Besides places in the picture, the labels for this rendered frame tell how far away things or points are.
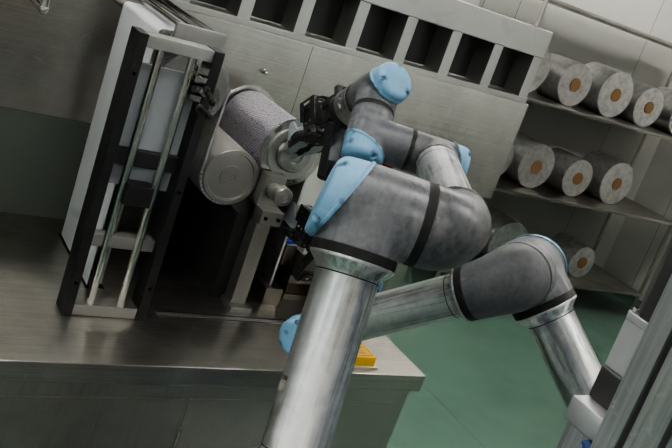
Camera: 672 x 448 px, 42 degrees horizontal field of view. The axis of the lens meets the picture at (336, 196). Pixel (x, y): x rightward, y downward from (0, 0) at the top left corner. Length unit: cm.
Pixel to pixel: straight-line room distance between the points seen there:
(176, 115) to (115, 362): 44
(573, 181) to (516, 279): 425
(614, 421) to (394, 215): 35
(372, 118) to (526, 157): 387
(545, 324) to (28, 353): 87
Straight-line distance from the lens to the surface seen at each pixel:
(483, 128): 255
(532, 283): 147
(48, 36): 198
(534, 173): 545
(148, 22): 174
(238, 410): 177
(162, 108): 161
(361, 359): 184
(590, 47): 608
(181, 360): 165
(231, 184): 183
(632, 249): 689
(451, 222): 113
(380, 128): 151
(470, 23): 242
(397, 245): 113
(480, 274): 145
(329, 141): 167
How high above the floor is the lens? 167
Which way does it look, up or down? 15 degrees down
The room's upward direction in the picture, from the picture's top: 19 degrees clockwise
